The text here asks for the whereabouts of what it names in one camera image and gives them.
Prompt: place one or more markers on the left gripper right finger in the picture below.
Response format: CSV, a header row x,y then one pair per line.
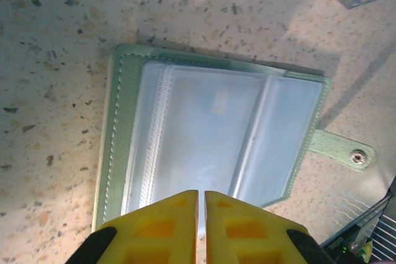
x,y
247,233

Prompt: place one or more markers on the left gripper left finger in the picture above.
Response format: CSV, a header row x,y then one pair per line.
x,y
154,233

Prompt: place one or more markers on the green card holder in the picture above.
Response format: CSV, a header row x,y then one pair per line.
x,y
123,121

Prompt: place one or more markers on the black controller board green light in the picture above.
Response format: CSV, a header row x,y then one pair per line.
x,y
340,239

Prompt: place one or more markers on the aluminium mounting rail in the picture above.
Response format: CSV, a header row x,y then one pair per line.
x,y
359,202

